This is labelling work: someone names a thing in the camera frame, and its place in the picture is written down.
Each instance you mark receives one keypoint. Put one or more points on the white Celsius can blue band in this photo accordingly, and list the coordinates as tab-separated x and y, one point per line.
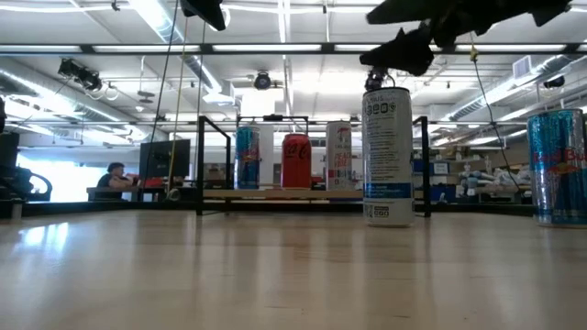
387	151

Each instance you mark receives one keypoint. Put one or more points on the white Celsius Peach Vibe can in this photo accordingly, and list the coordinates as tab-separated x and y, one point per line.
338	156

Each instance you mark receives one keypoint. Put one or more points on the red Coke Zero can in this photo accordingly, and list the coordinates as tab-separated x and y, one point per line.
295	162

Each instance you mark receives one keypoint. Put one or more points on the blue silver Red Bull can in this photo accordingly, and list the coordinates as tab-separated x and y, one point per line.
247	160
557	169

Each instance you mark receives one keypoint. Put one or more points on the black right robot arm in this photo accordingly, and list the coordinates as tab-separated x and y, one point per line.
458	14

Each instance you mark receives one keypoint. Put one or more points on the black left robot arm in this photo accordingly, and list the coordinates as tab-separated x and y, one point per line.
206	9

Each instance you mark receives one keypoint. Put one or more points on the wooden shelf black metal legs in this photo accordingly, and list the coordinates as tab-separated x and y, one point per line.
284	194

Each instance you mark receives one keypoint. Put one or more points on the dark ceiling fixture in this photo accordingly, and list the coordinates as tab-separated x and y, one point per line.
375	80

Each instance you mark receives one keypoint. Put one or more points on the background storage rack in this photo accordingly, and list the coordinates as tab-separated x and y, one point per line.
419	166

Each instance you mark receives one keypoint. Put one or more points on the white air vent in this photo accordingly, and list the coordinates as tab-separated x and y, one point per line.
523	67

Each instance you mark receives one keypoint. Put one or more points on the black ceiling speaker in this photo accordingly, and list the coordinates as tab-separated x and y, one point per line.
555	82

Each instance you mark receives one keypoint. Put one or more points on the black computer monitor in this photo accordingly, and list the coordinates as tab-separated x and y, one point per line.
165	158

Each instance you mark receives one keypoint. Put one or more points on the background wooden desk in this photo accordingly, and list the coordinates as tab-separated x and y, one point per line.
151	190

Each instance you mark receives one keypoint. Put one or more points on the person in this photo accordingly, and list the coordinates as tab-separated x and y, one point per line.
114	176

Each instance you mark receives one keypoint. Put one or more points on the black ceiling spotlight cluster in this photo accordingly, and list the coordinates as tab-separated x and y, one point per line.
80	73

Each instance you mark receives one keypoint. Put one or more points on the black office chair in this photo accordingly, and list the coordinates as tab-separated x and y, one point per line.
16	183

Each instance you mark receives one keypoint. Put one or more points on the black ceiling dome camera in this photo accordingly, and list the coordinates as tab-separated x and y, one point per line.
262	80

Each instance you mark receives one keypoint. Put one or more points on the black aluminium table frame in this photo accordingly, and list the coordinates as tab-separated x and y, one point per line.
137	207

